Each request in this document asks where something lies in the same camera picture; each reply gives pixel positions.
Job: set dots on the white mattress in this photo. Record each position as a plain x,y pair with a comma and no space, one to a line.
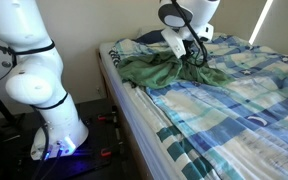
134,110

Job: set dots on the dark blue pillow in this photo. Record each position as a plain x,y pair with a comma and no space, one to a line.
150,36

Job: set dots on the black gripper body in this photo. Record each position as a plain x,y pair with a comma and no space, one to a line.
192,50

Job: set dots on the red black clamp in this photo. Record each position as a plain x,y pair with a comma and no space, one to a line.
107,151
104,117

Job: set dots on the wooden bed frame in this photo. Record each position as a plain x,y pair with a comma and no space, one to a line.
117,113

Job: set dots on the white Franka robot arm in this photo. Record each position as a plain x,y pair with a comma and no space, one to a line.
34,83

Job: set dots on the green cloth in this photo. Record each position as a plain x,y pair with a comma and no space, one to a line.
157,71

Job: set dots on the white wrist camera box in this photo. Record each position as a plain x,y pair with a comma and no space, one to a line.
175,43

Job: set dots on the blue plaid duvet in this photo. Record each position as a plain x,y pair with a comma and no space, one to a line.
234,116

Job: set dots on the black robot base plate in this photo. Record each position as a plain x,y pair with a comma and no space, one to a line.
84,160

